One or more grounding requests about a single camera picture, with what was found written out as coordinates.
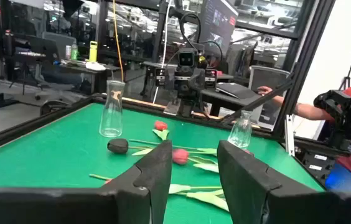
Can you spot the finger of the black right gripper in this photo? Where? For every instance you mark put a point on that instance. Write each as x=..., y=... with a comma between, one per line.
x=171, y=79
x=198, y=79

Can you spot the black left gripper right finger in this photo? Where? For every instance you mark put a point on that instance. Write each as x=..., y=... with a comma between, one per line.
x=244, y=180

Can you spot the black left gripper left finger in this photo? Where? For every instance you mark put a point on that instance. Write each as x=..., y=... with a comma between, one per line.
x=150, y=174

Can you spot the bright red artificial tulip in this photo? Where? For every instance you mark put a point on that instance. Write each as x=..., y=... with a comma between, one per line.
x=160, y=125
x=180, y=156
x=208, y=199

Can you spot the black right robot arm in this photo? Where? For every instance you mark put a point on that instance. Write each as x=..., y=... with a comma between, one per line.
x=186, y=102

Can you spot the small glass vase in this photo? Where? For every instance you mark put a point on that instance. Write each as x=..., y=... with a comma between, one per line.
x=240, y=133

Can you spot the tall slim glass vase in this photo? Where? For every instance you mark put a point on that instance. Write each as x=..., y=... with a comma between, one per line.
x=112, y=124

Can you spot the black desk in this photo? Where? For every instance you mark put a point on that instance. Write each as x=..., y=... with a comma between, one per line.
x=213, y=97

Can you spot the black laptop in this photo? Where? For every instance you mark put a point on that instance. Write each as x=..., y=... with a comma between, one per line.
x=236, y=90

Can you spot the large dark display screen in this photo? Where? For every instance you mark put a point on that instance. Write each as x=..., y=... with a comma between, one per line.
x=219, y=28

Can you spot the dark desk with bottles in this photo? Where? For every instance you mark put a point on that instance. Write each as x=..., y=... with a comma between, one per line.
x=113, y=68

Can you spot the grey office chair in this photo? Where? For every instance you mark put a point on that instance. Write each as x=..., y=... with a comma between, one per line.
x=269, y=81

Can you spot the black box white labels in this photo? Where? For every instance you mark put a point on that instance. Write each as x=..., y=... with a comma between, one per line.
x=315, y=174

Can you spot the white rounded object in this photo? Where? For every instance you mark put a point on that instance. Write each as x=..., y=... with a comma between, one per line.
x=95, y=66

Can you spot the yellow bottle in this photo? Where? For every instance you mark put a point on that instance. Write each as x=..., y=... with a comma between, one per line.
x=93, y=51

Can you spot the seated person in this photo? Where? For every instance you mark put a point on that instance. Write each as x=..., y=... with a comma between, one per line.
x=309, y=111

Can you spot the green table mat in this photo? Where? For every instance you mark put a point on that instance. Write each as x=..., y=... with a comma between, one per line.
x=54, y=155

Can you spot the green bottle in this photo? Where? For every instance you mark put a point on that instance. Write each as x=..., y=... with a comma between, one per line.
x=74, y=53

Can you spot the pale drink can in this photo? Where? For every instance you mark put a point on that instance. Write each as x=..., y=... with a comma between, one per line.
x=68, y=53

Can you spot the black chair base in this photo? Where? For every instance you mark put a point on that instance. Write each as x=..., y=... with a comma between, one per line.
x=52, y=107

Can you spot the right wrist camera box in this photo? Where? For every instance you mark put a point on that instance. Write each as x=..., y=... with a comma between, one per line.
x=186, y=59

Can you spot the pale metal frame bracket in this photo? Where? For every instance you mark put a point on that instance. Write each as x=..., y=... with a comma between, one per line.
x=289, y=133

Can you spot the black slanted frame post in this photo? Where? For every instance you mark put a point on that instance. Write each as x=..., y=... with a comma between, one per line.
x=303, y=62

